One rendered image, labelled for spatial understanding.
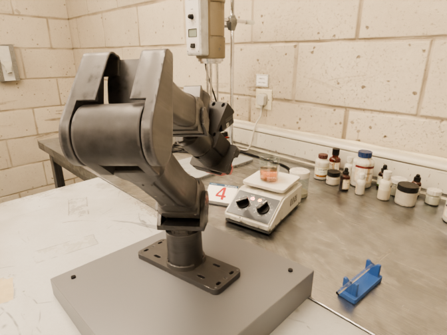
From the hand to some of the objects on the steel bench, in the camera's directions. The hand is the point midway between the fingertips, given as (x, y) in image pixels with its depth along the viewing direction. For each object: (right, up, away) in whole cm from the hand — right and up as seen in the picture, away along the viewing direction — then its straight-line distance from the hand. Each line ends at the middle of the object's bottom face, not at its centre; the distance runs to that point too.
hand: (229, 170), depth 77 cm
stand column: (+2, +6, +55) cm, 55 cm away
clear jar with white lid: (+21, -8, +19) cm, 30 cm away
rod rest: (+24, -21, -19) cm, 37 cm away
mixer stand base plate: (-7, +2, +47) cm, 48 cm away
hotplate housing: (+10, -11, +9) cm, 18 cm away
